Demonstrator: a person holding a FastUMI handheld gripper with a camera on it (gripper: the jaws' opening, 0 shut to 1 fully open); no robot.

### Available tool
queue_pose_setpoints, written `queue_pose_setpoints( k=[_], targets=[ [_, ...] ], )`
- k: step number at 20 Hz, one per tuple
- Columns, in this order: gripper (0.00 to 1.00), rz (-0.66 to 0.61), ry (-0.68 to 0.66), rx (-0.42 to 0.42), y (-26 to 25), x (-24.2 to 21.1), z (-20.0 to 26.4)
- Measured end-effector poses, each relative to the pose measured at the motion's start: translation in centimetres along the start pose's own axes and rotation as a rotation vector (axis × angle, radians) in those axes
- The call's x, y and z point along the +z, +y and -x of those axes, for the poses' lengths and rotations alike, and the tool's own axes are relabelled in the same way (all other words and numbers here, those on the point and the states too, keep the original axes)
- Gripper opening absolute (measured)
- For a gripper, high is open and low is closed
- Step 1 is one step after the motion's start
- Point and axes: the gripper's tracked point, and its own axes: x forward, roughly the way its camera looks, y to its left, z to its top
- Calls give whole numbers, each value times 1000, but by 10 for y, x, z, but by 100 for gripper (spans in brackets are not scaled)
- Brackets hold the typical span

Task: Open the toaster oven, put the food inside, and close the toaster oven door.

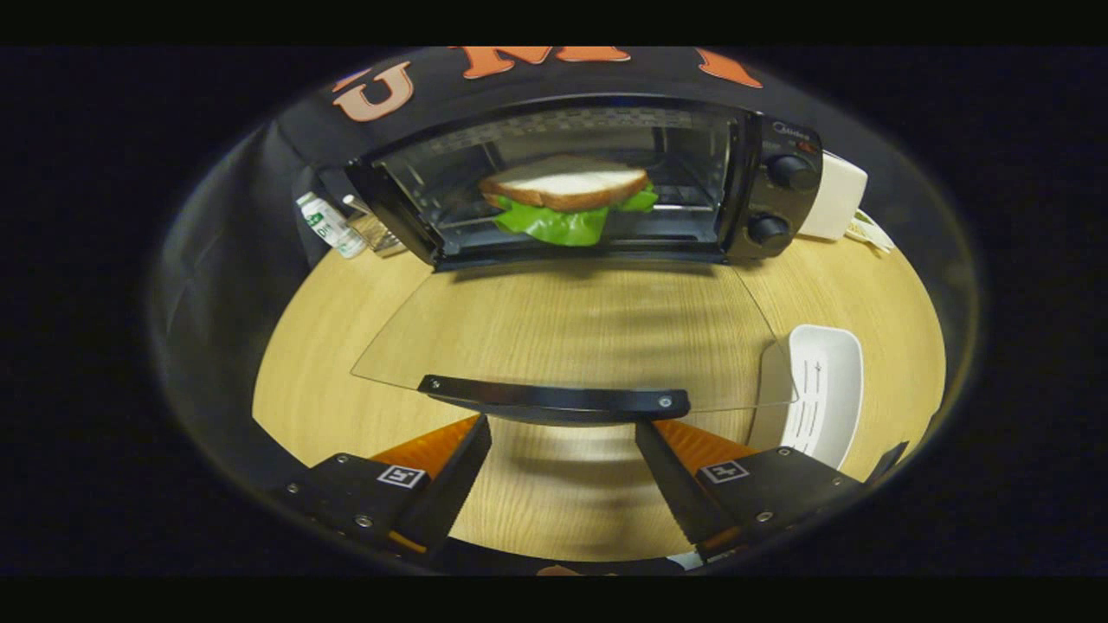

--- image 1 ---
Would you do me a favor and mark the white rectangular tray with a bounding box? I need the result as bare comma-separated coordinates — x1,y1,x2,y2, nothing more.
749,324,865,471

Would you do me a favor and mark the lettuce sandwich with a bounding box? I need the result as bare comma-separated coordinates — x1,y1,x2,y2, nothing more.
478,154,660,247

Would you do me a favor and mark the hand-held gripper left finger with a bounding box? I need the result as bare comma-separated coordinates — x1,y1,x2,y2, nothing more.
273,414,493,559

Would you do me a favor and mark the small clear container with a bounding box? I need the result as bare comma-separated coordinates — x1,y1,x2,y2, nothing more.
343,194,408,258

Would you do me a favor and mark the black toaster oven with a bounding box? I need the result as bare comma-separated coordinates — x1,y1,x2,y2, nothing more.
316,93,825,427

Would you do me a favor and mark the white pop-up toaster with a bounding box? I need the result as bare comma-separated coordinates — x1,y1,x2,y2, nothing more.
796,151,869,241

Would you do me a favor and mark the white bottle with green label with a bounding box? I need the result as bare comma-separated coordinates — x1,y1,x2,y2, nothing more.
295,192,368,260

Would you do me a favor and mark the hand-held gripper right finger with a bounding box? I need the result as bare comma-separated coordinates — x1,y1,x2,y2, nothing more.
635,418,866,562

